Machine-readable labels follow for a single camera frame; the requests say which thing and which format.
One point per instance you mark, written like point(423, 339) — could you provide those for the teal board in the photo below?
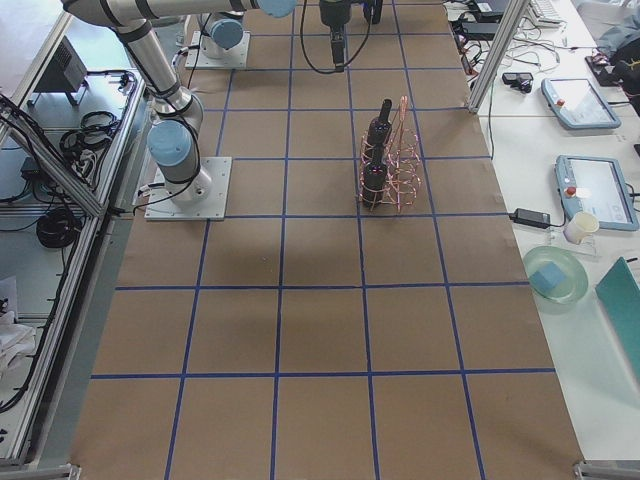
point(618, 293)

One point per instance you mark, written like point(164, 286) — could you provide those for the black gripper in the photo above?
point(334, 14)

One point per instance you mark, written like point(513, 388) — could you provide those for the dark wine bottle slot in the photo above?
point(380, 127)
point(374, 178)

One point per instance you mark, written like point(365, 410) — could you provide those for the black electronics box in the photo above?
point(65, 74)

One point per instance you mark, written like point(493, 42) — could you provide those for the green glass bowl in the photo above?
point(576, 285)

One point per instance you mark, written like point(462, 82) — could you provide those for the aluminium frame post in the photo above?
point(506, 30)

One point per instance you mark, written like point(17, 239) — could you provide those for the blue sponge block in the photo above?
point(547, 277)

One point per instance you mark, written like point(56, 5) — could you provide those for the black power brick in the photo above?
point(530, 218)

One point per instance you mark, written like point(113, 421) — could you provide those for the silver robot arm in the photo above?
point(174, 104)
point(226, 30)

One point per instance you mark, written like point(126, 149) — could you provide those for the white crumpled cloth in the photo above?
point(17, 342)

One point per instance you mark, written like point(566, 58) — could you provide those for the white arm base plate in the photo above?
point(205, 198)
point(207, 55)

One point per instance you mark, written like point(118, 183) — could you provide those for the blue teach pendant near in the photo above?
point(595, 185)

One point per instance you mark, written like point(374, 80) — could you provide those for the white paper cup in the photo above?
point(582, 225)

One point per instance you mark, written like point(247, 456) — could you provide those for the dark wine bottle near slot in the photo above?
point(374, 178)

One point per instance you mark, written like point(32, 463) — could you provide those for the copper wire wine basket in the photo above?
point(403, 181)

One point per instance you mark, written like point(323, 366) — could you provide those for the blue teach pendant far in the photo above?
point(578, 104)

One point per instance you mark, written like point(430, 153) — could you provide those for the blue teach pendant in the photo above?
point(578, 104)
point(595, 185)

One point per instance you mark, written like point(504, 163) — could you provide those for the dark wine bottle far slot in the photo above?
point(380, 127)

